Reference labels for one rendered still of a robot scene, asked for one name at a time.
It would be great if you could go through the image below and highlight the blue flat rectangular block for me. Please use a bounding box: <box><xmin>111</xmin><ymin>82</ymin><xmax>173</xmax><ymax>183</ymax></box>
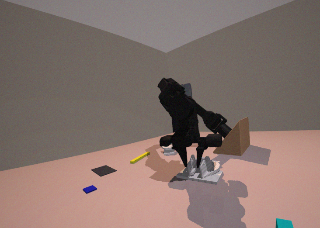
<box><xmin>83</xmin><ymin>185</ymin><xmax>97</xmax><ymax>193</ymax></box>

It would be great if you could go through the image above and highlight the yellow flat bar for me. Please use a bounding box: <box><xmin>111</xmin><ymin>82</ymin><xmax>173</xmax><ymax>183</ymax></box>
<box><xmin>130</xmin><ymin>152</ymin><xmax>150</xmax><ymax>164</ymax></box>

